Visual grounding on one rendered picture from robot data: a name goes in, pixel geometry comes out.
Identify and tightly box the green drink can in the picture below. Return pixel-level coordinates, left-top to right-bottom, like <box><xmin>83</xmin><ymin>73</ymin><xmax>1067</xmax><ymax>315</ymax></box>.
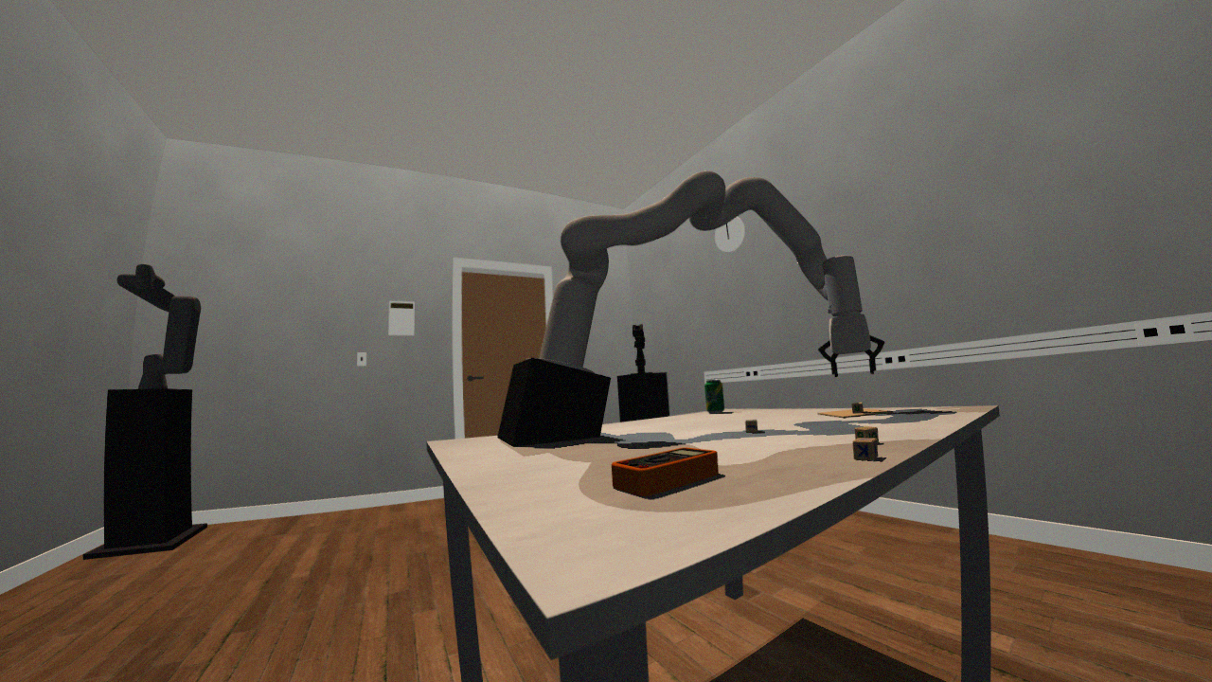
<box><xmin>704</xmin><ymin>380</ymin><xmax>724</xmax><ymax>414</ymax></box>

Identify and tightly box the tan flat mat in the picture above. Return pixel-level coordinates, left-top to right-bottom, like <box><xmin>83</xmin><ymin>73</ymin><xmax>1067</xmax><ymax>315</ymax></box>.
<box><xmin>817</xmin><ymin>408</ymin><xmax>893</xmax><ymax>418</ymax></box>

